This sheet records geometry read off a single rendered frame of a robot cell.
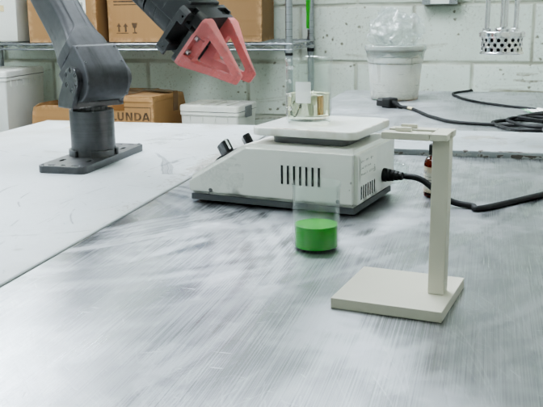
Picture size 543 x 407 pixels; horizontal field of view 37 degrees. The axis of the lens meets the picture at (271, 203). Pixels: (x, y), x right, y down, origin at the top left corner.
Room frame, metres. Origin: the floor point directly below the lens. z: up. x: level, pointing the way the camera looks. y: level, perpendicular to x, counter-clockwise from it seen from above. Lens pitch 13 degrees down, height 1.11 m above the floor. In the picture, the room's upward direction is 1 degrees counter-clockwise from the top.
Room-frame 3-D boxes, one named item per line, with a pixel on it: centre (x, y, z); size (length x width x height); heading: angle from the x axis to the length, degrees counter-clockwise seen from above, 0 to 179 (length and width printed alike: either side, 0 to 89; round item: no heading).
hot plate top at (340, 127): (0.90, -0.06, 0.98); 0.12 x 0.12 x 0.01; 64
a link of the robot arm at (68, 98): (1.16, 0.25, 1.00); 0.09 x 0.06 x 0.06; 133
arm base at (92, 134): (1.17, 0.25, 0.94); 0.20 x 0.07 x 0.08; 165
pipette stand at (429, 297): (0.58, -0.09, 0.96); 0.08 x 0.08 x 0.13; 66
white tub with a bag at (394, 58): (1.95, -0.29, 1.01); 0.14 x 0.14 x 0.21
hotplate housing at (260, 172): (0.91, -0.03, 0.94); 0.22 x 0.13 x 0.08; 64
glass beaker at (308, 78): (0.91, -0.04, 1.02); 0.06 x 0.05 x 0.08; 11
